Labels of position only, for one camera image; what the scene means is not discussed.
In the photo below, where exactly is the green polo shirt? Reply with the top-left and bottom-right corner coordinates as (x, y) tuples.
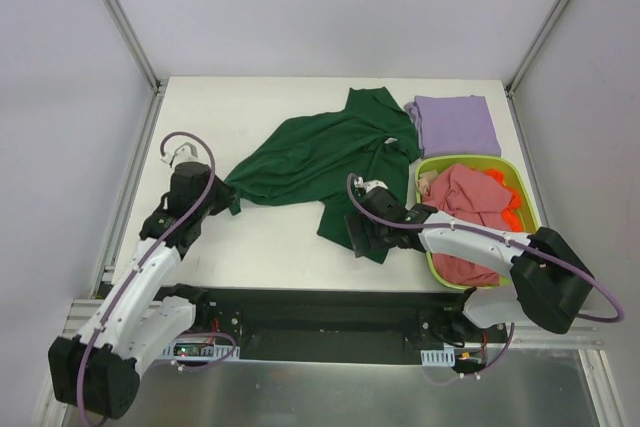
(225, 87), (421, 248)

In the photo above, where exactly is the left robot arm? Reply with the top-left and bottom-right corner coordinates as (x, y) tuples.
(48, 161), (236, 420)

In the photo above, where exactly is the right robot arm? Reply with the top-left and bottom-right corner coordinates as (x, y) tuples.
(345, 175), (593, 342)

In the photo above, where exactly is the beige garment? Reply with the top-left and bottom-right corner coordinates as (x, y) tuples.
(416, 171), (439, 195)

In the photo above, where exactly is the pink red t shirt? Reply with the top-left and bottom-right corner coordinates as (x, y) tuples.
(420, 163), (511, 287)

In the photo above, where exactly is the folded purple t shirt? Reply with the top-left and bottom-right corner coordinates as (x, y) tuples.
(404, 96), (502, 158)

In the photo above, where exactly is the orange garment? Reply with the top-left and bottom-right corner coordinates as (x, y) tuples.
(483, 169), (524, 232)

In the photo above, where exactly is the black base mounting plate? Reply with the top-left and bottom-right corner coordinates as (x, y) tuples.
(154, 284), (507, 365)

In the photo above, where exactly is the lime green plastic basket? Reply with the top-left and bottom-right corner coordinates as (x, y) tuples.
(414, 154), (544, 291)

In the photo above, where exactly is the left aluminium frame post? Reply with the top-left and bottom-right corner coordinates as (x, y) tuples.
(102, 0), (163, 94)

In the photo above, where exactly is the aluminium frame post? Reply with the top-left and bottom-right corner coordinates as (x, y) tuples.
(102, 0), (163, 94)
(505, 0), (573, 98)

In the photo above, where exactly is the left white cable duct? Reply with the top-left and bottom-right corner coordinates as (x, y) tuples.
(158, 340), (240, 363)

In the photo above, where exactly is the white cable duct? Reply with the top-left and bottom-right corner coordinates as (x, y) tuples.
(420, 346), (456, 368)
(158, 340), (240, 363)

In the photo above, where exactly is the right white cable duct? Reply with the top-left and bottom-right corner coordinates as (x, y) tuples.
(420, 346), (456, 368)

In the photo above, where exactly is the aluminium front rail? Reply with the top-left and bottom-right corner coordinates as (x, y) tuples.
(63, 299), (605, 350)

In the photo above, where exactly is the right aluminium frame post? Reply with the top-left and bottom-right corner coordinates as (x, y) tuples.
(505, 0), (573, 98)

